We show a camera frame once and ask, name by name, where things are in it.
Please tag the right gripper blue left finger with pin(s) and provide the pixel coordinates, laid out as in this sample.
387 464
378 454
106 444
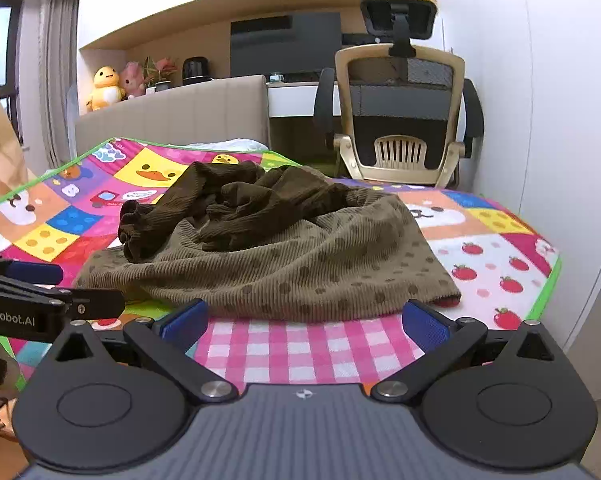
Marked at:
162 347

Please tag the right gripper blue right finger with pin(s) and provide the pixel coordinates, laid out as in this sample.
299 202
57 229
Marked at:
445 343

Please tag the brown polka dot corduroy garment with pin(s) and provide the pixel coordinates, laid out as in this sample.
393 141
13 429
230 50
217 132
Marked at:
285 244

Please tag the colourful cartoon play mat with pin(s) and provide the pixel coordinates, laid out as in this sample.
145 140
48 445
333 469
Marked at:
505 271

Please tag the white bed sheet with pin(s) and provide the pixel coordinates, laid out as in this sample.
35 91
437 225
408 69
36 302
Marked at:
233 145

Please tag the beige mesh office chair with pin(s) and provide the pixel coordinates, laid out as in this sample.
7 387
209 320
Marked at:
394 110

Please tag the yellow duck plush toy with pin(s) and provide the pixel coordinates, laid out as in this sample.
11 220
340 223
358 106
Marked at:
106 90

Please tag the beige upholstered headboard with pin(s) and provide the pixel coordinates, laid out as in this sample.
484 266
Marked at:
213 111

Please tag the pink bunny plush toy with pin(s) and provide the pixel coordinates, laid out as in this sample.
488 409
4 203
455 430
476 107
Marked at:
132 80

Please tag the potted pink flower plant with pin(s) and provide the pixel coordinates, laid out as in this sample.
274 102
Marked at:
158 74

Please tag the white desk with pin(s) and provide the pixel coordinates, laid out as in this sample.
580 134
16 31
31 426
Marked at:
291 100

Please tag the black framed window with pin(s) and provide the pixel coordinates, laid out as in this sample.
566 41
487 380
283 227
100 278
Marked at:
10 11

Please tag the grey curtain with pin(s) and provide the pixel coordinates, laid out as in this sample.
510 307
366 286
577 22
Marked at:
58 79

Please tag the black computer monitor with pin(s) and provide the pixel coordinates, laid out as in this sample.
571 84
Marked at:
296 44

